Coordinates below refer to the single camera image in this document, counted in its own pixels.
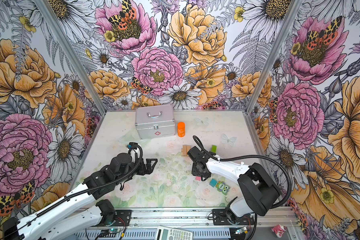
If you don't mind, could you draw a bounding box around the teal cube block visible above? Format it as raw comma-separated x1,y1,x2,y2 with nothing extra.
209,179,218,188

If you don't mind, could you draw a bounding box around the green cube block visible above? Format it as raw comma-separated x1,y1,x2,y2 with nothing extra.
210,145,217,154

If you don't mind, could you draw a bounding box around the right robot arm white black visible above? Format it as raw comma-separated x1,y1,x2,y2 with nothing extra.
187,147,281,220

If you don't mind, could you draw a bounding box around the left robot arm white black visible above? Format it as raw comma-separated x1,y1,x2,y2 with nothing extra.
2,143,158,240

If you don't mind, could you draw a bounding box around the orange cylinder bottle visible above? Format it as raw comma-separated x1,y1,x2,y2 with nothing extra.
177,122,186,138

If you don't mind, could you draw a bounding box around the silver aluminium case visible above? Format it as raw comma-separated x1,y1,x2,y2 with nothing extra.
135,105,176,140

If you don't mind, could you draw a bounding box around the grey calculator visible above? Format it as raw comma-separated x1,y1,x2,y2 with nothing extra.
155,226,194,240

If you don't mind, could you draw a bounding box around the pink white crumpled wrapper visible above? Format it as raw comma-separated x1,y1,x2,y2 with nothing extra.
271,225,287,238

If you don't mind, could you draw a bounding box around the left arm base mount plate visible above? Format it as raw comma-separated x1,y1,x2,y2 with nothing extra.
110,210,132,227

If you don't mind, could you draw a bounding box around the aluminium front rail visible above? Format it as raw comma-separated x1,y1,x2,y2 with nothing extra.
43,206,298,229

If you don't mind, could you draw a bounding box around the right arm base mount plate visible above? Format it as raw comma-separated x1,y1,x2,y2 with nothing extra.
208,209,254,226

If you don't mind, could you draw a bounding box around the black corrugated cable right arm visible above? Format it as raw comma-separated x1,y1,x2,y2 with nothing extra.
192,135,292,209

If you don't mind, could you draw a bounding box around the aluminium frame corner post right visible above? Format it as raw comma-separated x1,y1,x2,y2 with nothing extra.
245,0,303,115

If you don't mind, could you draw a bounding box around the aluminium frame corner post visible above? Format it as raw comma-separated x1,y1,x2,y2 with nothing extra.
245,0,303,115
35,1,107,117

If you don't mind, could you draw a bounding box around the aluminium frame corner post left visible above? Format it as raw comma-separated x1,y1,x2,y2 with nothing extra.
35,1,107,117

